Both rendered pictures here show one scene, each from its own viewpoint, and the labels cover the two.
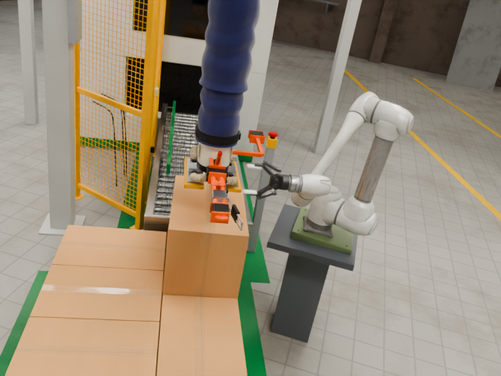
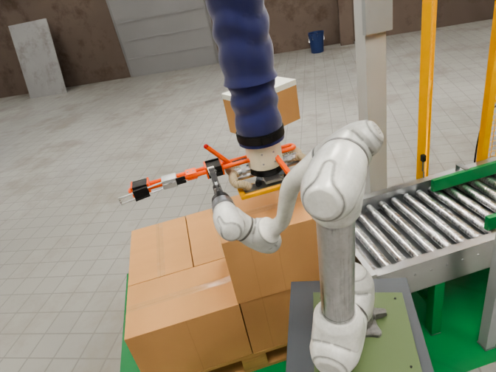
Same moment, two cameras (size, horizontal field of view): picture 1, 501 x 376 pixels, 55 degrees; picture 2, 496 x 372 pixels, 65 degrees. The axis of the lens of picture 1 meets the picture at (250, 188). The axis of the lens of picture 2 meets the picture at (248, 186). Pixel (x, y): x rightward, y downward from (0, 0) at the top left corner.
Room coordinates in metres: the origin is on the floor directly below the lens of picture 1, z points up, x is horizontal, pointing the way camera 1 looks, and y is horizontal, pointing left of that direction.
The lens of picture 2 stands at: (2.29, -1.48, 2.02)
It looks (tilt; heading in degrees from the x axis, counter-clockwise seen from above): 29 degrees down; 94
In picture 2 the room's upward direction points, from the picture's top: 12 degrees counter-clockwise
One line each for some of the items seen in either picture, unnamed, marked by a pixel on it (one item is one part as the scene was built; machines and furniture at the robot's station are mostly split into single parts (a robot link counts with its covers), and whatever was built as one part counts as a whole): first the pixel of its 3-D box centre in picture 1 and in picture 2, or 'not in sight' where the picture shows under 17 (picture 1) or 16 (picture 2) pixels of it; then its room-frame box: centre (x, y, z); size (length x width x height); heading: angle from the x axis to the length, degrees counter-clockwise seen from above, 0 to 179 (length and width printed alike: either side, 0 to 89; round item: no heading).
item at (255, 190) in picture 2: (229, 173); (273, 181); (2.31, 0.12, 1.13); 0.34 x 0.10 x 0.05; 11
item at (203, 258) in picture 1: (205, 233); (277, 236); (2.28, 0.21, 0.74); 0.60 x 0.40 x 0.40; 9
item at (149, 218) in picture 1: (199, 222); (343, 240); (2.65, 0.29, 0.58); 0.70 x 0.03 x 0.06; 101
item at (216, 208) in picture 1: (219, 212); (141, 187); (1.70, 0.11, 1.23); 0.08 x 0.07 x 0.05; 11
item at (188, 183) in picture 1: (194, 169); not in sight; (2.27, 0.31, 1.13); 0.34 x 0.10 x 0.05; 11
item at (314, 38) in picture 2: not in sight; (317, 41); (3.95, 7.91, 0.24); 0.42 x 0.38 x 0.48; 95
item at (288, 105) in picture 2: not in sight; (261, 106); (2.35, 2.21, 0.82); 0.60 x 0.40 x 0.40; 34
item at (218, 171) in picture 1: (216, 174); (213, 167); (2.04, 0.17, 1.24); 0.10 x 0.08 x 0.06; 101
